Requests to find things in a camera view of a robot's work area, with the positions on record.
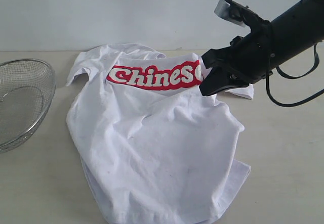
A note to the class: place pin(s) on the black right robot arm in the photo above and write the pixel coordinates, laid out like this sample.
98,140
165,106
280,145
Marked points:
296,30

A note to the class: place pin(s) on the metal wire mesh basket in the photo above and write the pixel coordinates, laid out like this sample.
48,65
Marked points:
27,89

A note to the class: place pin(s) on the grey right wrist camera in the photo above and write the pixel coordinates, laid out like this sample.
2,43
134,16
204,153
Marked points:
233,12

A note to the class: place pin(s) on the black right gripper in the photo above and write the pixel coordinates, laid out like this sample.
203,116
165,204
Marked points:
252,57

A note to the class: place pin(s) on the white t-shirt red Chinese logo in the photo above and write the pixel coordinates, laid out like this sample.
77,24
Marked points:
153,149

